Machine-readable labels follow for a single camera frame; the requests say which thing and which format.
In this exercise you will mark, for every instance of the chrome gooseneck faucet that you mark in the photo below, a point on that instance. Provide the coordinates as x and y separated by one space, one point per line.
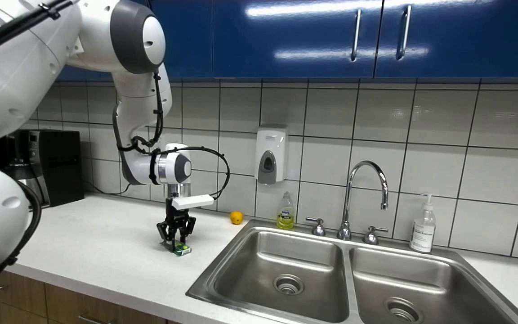
345 210

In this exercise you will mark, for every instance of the green candy bar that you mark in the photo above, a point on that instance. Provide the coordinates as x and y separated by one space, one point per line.
179 249

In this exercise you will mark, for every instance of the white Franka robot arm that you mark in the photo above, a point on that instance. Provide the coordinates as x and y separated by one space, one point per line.
7 78

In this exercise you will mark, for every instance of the black countertop appliance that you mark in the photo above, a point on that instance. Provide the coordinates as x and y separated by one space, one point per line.
61 168

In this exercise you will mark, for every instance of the white pump soap bottle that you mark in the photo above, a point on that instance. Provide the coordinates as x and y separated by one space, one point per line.
420 235

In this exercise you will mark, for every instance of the wooden lower cabinet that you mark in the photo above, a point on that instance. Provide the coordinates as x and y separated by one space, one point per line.
61 300

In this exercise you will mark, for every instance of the silver coffee maker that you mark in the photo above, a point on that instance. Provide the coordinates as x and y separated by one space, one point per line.
26 181

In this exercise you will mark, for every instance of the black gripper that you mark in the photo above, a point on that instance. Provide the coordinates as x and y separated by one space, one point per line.
176 226

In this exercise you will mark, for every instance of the stainless steel double sink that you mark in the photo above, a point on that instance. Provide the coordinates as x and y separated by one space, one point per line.
294 264

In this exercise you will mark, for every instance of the yellow-green dish soap bottle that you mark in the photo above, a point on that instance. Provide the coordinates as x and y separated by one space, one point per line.
284 221

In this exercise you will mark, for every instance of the chrome faucet knob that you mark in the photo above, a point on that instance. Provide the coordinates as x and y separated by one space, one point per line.
316 228
370 237

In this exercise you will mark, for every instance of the white wall soap dispenser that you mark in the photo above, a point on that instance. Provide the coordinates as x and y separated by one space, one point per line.
268 156

